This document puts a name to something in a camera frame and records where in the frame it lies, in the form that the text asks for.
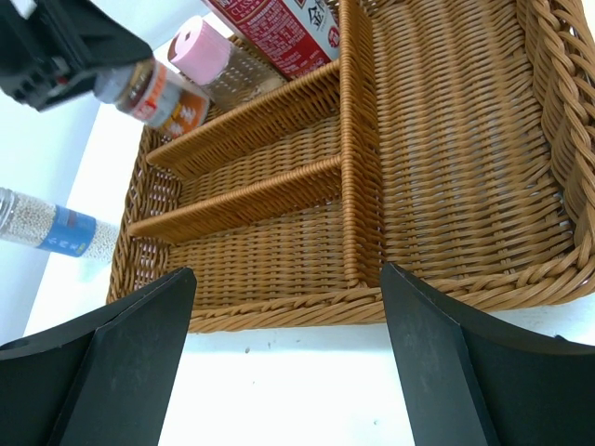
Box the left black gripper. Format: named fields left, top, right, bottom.
left=1, top=1, right=152, bottom=112

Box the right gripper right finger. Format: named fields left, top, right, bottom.
left=380, top=263, right=594, bottom=445

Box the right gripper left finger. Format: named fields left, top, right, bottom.
left=1, top=268, right=196, bottom=445

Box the white-lid dark jam jar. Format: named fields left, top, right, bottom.
left=94, top=58, right=210, bottom=138

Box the pink-cap spice jar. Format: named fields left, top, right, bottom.
left=167, top=16, right=286, bottom=112

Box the silver-cap blue-label jar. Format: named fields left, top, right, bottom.
left=1, top=188, right=119, bottom=261

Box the tall red-label glass bottle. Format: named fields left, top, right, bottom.
left=207, top=0, right=340, bottom=80

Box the brown wicker divided tray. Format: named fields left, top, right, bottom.
left=107, top=1, right=594, bottom=333

